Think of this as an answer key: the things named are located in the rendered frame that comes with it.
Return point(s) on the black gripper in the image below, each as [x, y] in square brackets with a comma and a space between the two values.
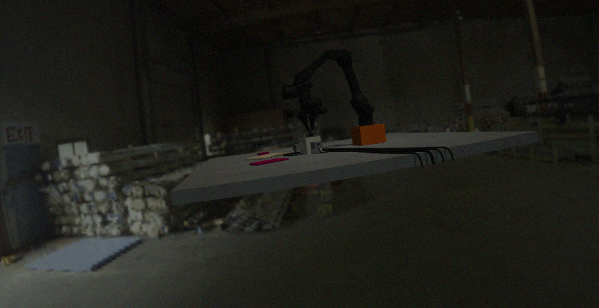
[302, 113]

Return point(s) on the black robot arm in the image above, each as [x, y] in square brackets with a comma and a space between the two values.
[343, 57]

